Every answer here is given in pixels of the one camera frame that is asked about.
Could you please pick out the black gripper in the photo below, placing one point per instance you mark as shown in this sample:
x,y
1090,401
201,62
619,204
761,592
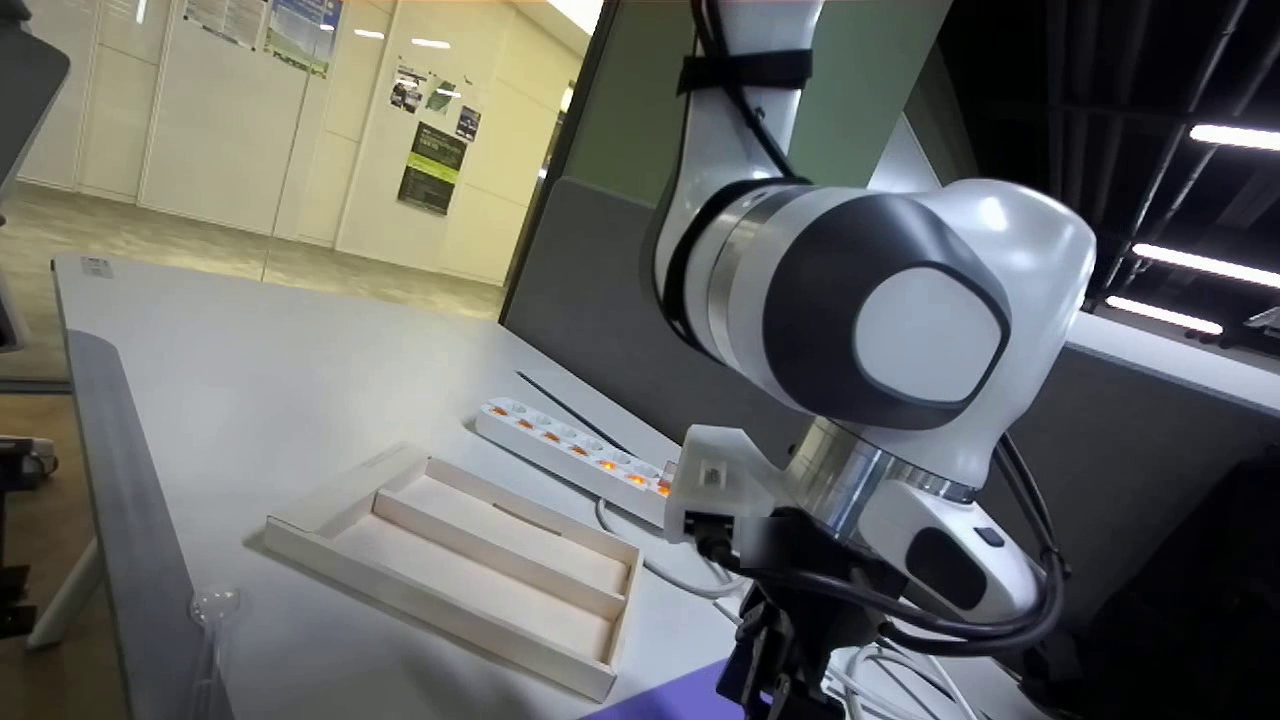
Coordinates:
x,y
802,585

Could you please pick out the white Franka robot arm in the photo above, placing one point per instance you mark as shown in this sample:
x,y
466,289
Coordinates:
x,y
906,304

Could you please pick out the wooden tray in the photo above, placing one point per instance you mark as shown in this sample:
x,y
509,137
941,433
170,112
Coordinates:
x,y
495,574

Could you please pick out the white power strip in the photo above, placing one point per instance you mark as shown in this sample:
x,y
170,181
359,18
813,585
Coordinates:
x,y
545,442

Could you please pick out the ceiling light strip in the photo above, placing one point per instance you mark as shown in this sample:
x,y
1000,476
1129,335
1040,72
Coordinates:
x,y
1200,265
1235,137
1161,313

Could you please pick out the clear plastic object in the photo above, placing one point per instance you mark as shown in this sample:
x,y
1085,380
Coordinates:
x,y
216,615

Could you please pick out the green and black poster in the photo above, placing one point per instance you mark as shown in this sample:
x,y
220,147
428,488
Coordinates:
x,y
433,165

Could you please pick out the white table leg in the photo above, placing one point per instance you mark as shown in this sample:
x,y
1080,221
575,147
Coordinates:
x,y
62,592

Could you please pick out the small grey table sticker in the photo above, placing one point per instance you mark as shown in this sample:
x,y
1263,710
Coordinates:
x,y
92,265

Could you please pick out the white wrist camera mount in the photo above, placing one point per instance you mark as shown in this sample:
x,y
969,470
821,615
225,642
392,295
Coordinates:
x,y
714,482

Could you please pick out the large wall poster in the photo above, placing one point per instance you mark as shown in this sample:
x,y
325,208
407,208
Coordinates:
x,y
305,29

